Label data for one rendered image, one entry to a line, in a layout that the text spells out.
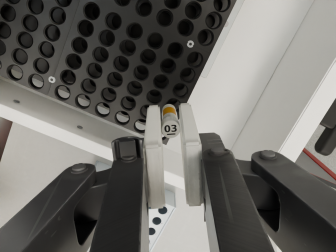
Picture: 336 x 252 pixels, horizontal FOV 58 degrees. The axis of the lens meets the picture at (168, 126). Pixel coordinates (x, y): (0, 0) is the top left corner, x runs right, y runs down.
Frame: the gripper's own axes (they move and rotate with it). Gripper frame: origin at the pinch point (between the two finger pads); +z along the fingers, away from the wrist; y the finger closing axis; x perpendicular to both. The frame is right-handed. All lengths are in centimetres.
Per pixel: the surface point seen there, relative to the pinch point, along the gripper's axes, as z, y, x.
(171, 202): 21.5, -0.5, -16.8
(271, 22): 16.8, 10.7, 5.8
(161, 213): 21.2, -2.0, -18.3
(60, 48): 10.4, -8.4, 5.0
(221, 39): 15.6, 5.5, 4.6
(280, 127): 9.5, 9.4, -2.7
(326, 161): 101, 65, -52
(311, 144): 101, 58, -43
